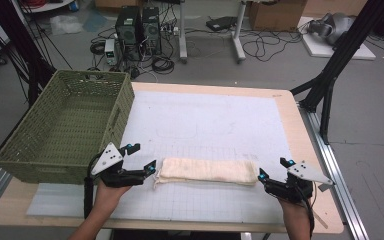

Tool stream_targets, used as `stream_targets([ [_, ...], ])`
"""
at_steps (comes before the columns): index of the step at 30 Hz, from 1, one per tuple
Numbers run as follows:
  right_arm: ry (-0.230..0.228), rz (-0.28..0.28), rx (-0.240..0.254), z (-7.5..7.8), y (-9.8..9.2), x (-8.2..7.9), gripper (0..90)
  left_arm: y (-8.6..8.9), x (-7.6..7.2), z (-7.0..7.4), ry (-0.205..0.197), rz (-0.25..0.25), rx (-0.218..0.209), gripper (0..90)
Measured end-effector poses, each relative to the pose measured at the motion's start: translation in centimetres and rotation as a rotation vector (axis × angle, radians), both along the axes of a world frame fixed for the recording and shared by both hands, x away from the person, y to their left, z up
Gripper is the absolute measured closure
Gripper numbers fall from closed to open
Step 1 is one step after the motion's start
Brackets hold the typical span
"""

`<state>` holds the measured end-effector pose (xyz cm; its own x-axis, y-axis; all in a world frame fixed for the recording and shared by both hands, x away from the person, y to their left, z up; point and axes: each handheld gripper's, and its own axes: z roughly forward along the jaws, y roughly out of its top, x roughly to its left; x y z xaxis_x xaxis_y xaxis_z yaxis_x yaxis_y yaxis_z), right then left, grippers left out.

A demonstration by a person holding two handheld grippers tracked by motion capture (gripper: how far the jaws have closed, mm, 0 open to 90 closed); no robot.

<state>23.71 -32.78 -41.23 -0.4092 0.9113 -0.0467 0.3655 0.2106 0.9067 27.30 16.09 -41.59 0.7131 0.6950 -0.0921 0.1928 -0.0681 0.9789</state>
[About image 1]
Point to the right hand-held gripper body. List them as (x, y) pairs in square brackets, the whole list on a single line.
[(301, 173)]

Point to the white floor platform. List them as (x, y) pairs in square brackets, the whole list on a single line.
[(338, 46)]

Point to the blue sheet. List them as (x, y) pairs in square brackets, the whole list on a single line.
[(95, 21)]

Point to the beige tape strip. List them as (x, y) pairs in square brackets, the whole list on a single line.
[(320, 219)]

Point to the grey robot part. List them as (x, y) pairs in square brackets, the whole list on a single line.
[(333, 27)]

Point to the white grid mat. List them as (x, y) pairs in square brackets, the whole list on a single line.
[(206, 133)]

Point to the white power supply box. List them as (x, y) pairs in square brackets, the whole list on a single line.
[(110, 51)]

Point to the brown cardboard box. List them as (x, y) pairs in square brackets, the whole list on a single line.
[(276, 15)]

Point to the cream towel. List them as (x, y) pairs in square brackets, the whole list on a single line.
[(208, 170)]

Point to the black metal stand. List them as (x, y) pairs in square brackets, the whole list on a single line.
[(336, 63), (23, 50)]

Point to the clear plastic bag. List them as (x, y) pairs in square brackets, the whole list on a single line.
[(65, 24)]

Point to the white desk leg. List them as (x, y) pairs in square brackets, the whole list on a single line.
[(182, 31), (238, 33)]

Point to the flat black device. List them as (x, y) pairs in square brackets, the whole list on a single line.
[(220, 23)]

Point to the black computer tower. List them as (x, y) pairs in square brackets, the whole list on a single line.
[(151, 30), (128, 33)]

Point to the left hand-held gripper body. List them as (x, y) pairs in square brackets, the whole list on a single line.
[(108, 159)]

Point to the white power strip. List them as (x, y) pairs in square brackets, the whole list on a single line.
[(170, 30)]

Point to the green woven basket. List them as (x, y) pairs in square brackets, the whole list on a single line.
[(63, 130)]

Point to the person's left hand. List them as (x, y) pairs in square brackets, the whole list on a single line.
[(108, 197)]

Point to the person's right hand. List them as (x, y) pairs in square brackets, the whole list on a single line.
[(291, 208)]

